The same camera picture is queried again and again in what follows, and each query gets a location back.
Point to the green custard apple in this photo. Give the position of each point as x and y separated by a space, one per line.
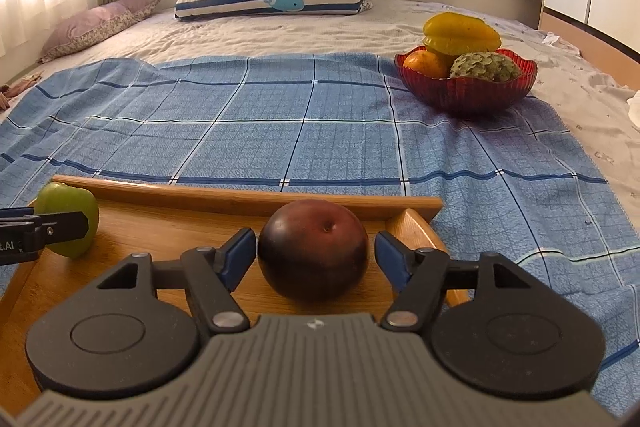
482 67

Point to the purple floral pillow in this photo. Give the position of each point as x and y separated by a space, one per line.
95 22

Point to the beige bed sheet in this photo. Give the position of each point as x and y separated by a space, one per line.
575 107

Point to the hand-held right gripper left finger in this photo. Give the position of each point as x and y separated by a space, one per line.
242 253

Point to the wooden tray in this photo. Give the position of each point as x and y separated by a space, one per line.
175 227

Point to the yellow starfruit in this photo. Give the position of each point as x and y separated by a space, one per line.
460 32

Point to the red glass bowl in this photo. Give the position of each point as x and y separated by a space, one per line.
465 97

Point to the orange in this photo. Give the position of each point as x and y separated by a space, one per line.
425 64

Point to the white cloth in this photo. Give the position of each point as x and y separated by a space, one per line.
635 109

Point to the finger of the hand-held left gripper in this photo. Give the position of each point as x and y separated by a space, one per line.
62 227
15 213

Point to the brown clothing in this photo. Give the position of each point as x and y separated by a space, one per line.
15 92

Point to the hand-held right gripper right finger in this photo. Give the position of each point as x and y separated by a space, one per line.
390 253

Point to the blue plaid cloth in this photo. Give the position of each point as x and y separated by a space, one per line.
300 132

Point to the dark red plum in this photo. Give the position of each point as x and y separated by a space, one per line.
310 257

